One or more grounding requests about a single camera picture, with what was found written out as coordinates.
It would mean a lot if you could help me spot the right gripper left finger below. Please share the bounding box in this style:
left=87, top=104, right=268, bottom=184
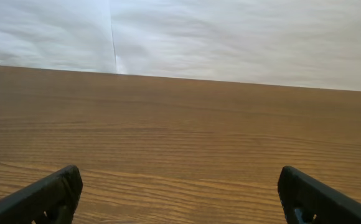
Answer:
left=0, top=164, right=84, bottom=224

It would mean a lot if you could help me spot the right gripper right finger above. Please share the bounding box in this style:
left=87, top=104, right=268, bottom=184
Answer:
left=277, top=165, right=361, bottom=224

